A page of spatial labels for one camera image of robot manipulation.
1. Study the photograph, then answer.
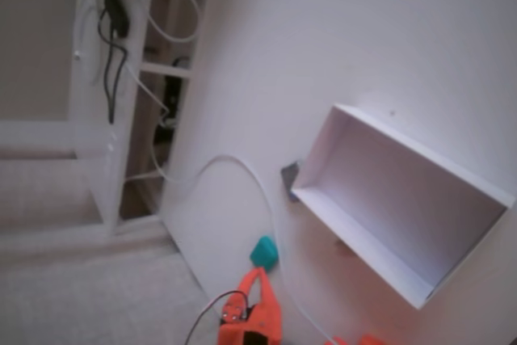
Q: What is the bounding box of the green cube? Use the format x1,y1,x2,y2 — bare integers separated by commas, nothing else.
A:
249,235,280,275

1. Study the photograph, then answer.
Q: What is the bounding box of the white shelf frame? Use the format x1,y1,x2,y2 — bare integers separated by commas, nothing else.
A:
67,0,216,238

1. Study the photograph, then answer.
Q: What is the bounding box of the thin servo wire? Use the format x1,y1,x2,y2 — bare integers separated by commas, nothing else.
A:
185,289,252,345

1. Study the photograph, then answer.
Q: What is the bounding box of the thin white hanging cable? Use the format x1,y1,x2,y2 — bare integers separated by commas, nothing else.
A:
120,60,179,185

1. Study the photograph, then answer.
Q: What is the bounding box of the white cardboard bin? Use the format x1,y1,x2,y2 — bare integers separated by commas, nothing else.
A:
290,103,517,311

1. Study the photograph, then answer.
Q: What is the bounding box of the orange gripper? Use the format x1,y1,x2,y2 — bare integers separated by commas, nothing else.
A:
217,267,284,345

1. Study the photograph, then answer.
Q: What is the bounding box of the long white cable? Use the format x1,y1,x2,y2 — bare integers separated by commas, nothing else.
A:
164,154,337,345

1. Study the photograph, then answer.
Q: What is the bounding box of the black cable with inline box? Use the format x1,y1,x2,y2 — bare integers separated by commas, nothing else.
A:
96,0,231,124

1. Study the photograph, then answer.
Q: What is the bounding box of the looped white cable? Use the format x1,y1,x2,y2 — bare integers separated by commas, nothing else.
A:
124,0,202,45

